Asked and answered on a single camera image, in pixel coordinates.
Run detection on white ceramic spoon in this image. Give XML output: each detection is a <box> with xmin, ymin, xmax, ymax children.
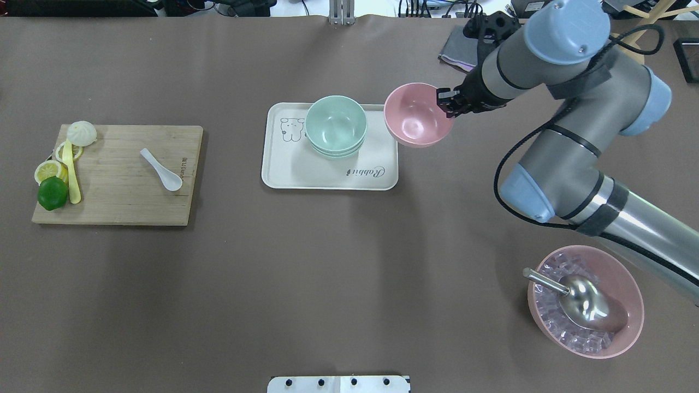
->
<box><xmin>139</xmin><ymin>148</ymin><xmax>183</xmax><ymax>192</ymax></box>

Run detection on yellow plastic knife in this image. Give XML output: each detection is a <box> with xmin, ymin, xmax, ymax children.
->
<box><xmin>61</xmin><ymin>140</ymin><xmax>82</xmax><ymax>204</ymax></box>

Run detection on green stacked bowls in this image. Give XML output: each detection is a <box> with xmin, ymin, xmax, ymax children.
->
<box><xmin>305</xmin><ymin>96</ymin><xmax>368</xmax><ymax>158</ymax></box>

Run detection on wooden cutting board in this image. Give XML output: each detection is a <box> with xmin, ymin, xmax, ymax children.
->
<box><xmin>32</xmin><ymin>124</ymin><xmax>203</xmax><ymax>226</ymax></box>

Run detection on lemon slice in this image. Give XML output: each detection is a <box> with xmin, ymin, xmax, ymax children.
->
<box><xmin>33</xmin><ymin>159</ymin><xmax>68</xmax><ymax>184</ymax></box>
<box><xmin>52</xmin><ymin>141</ymin><xmax>84</xmax><ymax>164</ymax></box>

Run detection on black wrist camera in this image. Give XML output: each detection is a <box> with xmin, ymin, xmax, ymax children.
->
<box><xmin>463</xmin><ymin>11</ymin><xmax>522</xmax><ymax>63</ymax></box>

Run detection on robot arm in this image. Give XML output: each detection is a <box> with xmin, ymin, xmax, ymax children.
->
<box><xmin>436</xmin><ymin>1</ymin><xmax>698</xmax><ymax>303</ymax></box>

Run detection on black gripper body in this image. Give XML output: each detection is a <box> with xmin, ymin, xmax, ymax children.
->
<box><xmin>449</xmin><ymin>65</ymin><xmax>512</xmax><ymax>115</ymax></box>

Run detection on green lime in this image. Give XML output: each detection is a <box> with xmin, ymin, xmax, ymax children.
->
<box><xmin>37</xmin><ymin>176</ymin><xmax>68</xmax><ymax>211</ymax></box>

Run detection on metal ice scoop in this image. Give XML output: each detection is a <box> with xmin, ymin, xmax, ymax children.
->
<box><xmin>522</xmin><ymin>267</ymin><xmax>629</xmax><ymax>333</ymax></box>

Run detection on white rabbit tray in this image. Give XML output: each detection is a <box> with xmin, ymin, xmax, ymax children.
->
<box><xmin>260</xmin><ymin>102</ymin><xmax>399</xmax><ymax>190</ymax></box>

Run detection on large pink ice bowl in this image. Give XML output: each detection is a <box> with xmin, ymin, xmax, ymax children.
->
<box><xmin>523</xmin><ymin>245</ymin><xmax>645</xmax><ymax>360</ymax></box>

